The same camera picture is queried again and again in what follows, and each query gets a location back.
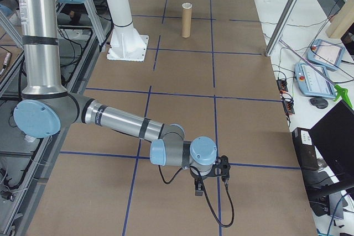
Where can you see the white feather shuttlecock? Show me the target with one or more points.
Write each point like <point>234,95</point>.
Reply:
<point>187,5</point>

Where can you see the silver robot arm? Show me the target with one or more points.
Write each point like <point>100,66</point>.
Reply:
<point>41,53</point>

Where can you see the black box with white label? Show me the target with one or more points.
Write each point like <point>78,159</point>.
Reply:
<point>304,153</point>

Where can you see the black hub with orange ports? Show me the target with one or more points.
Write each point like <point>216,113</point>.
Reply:
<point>289,107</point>
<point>282,85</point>

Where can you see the black monitor stand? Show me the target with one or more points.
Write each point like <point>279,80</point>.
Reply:
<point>323,189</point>

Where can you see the black computer mouse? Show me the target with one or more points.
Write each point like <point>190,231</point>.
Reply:
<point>318,102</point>

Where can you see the black monitor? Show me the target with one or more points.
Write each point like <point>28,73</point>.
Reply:
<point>337,136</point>

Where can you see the blue grey teach pendant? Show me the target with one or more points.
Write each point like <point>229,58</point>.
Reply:
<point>329,53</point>
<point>307,84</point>

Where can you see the brown cardboard tube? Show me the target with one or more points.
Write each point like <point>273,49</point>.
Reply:
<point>186,24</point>

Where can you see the white side table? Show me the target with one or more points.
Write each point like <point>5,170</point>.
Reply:
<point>265,15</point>

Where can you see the clear round tube cap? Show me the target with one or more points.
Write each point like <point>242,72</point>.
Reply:
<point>267,0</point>

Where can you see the white column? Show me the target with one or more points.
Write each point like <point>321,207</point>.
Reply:
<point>119,4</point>

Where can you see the light wooden beam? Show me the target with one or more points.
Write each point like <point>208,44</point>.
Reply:
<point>343,17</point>

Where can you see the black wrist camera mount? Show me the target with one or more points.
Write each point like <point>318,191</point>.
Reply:
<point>222,164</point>

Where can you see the white square base plate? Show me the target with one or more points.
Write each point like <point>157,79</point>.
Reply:
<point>142,43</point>

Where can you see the metal bar frame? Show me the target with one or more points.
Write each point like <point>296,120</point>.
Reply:
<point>83,73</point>

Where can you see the aluminium profile post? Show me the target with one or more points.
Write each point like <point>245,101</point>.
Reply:
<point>289,9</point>

